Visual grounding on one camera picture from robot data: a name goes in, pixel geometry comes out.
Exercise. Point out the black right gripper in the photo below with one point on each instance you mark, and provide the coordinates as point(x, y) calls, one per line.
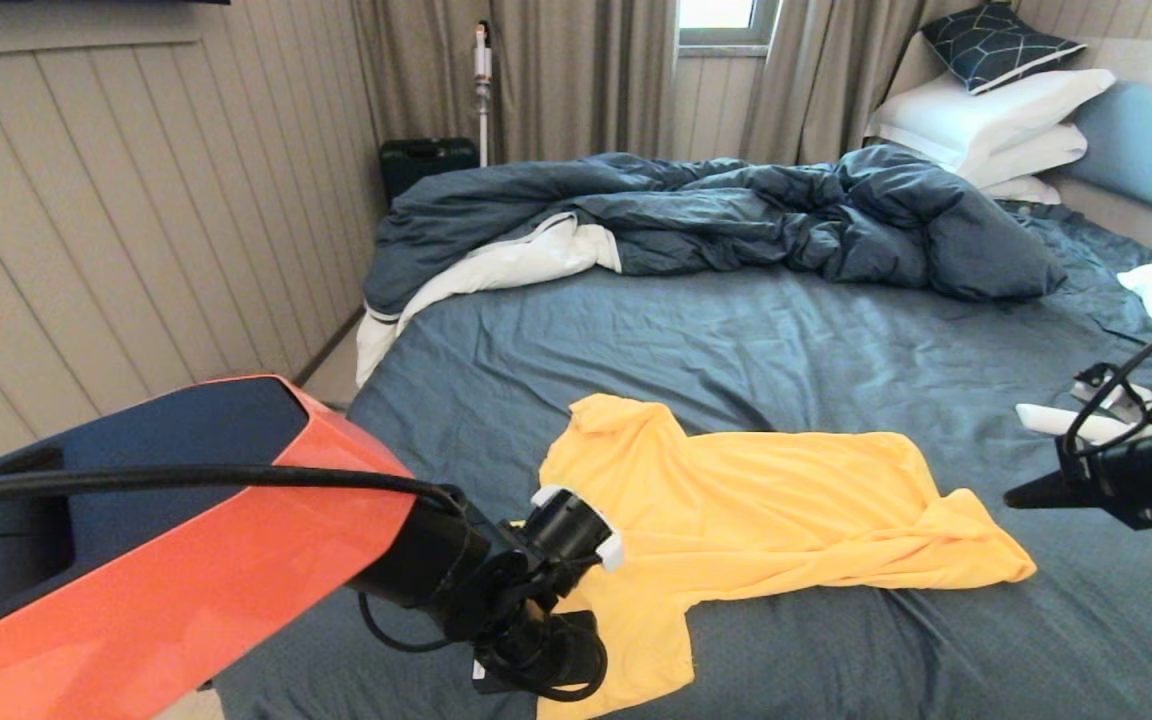
point(1136, 480)

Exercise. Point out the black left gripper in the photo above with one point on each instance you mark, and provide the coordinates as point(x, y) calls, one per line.
point(501, 610)

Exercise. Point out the yellow polo shirt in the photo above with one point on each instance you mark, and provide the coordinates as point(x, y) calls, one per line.
point(786, 500)

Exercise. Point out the white remote control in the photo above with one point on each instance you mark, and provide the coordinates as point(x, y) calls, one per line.
point(1041, 418)

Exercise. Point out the bed with blue sheet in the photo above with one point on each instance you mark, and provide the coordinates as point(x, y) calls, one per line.
point(736, 330)

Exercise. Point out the dark blue duvet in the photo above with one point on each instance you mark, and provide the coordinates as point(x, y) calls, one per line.
point(736, 205)

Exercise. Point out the dark patterned cushion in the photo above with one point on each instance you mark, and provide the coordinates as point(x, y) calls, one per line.
point(996, 45)

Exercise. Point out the beige window curtain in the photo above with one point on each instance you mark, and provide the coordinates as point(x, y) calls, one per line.
point(576, 75)
point(816, 75)

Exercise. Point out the dark green hard case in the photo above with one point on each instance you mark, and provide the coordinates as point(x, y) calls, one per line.
point(426, 160)

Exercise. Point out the grey framed window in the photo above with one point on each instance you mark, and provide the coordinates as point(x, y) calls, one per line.
point(721, 15)

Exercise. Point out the white stick vacuum cleaner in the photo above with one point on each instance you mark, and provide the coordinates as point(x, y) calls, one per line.
point(483, 62)

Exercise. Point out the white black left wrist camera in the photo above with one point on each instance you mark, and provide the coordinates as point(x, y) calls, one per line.
point(576, 525)

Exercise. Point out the dark wall television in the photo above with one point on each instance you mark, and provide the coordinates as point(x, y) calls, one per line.
point(86, 2)

